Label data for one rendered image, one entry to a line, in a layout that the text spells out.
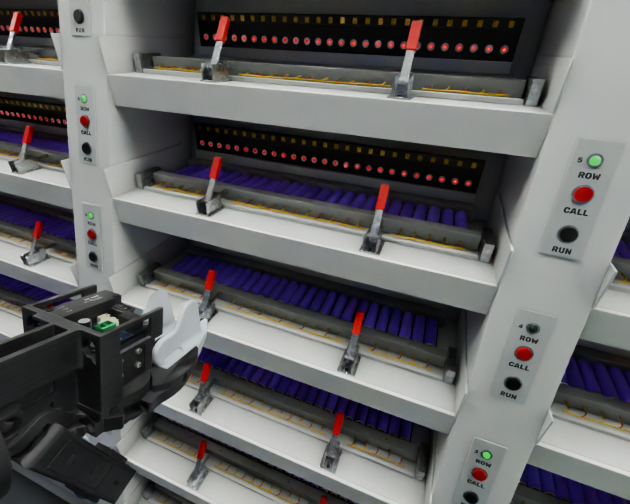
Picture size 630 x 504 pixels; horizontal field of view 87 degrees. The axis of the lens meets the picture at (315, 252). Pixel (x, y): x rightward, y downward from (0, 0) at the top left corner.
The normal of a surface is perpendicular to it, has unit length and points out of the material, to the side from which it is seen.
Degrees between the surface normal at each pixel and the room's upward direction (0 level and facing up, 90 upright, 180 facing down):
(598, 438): 16
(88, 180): 90
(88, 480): 89
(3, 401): 90
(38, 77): 106
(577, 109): 90
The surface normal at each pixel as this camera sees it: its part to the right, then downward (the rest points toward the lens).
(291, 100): -0.36, 0.48
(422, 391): 0.04, -0.85
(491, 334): -0.33, 0.23
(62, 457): 0.92, 0.22
